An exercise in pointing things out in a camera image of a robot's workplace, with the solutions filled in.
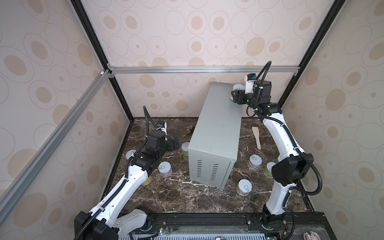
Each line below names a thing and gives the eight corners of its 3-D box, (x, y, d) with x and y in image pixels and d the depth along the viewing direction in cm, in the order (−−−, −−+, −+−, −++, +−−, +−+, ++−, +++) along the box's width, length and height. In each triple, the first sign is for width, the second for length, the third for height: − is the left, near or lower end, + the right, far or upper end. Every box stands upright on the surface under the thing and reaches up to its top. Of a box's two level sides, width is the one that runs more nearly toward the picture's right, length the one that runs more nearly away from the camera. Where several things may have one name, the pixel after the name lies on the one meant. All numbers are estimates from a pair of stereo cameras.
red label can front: (237, 196, 84) (240, 192, 79) (235, 183, 89) (237, 179, 84) (250, 196, 84) (254, 192, 79) (247, 183, 89) (250, 179, 84)
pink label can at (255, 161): (248, 169, 95) (251, 164, 90) (246, 159, 99) (248, 154, 94) (260, 169, 95) (263, 164, 90) (257, 159, 99) (260, 154, 94)
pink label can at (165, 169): (159, 177, 91) (157, 172, 86) (161, 165, 96) (159, 161, 91) (171, 177, 91) (170, 172, 86) (172, 165, 96) (171, 161, 91)
